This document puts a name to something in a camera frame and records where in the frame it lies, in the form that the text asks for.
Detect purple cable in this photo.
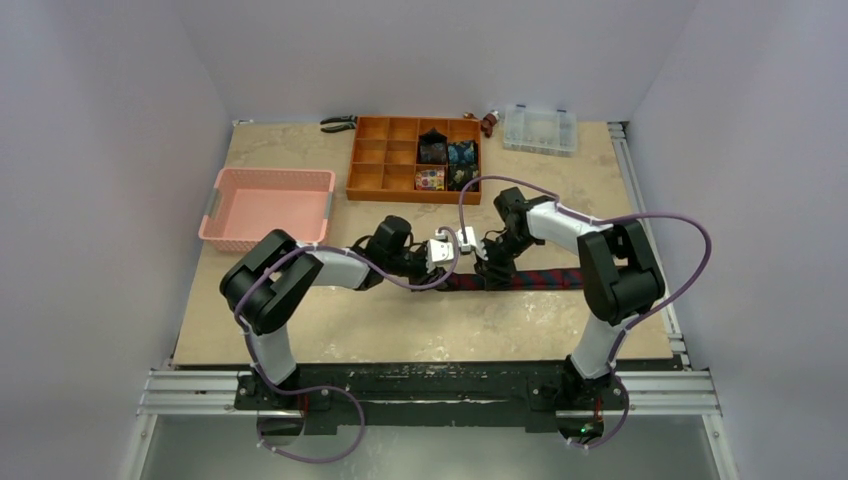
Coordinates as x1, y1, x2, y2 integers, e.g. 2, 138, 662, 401
233, 225, 463, 463
457, 175, 713, 452

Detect clear plastic organizer box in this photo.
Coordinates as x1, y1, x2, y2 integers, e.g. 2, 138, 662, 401
502, 104, 578, 157

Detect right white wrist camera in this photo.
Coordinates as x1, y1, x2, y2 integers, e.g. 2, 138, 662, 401
457, 226, 487, 259

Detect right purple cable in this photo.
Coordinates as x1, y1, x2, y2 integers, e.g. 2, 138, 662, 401
457, 175, 713, 452

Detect colourful dotted rolled tie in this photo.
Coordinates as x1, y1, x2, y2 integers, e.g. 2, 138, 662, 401
414, 165, 447, 191

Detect red navy striped tie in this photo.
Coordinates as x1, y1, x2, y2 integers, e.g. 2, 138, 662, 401
436, 268, 584, 292

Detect orange compartment tray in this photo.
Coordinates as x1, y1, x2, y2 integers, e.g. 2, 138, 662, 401
346, 116, 484, 205

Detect aluminium frame rail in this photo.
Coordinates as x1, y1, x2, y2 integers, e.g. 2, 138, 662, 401
119, 122, 740, 480

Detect brown small tool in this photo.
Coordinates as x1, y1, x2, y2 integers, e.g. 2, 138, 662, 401
462, 109, 500, 138

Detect dark rolled tie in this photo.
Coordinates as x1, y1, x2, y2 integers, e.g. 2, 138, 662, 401
417, 128, 448, 165

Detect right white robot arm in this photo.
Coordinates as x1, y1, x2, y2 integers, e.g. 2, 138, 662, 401
475, 187, 665, 407

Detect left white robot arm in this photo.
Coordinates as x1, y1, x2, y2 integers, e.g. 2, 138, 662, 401
219, 215, 450, 409

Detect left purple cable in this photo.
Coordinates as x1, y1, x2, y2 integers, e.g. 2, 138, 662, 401
233, 225, 463, 463

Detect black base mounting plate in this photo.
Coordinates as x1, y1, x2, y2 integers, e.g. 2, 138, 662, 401
233, 360, 627, 439

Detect pink plastic basket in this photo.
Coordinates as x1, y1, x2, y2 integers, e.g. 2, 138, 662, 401
198, 167, 336, 253

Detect black handled pliers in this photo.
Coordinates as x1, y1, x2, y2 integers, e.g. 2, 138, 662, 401
319, 115, 358, 134

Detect blue patterned rolled tie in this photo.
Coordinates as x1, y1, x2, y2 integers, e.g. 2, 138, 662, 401
447, 140, 478, 166

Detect black gold rolled tie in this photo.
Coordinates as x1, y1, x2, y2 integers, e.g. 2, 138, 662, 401
445, 164, 480, 192

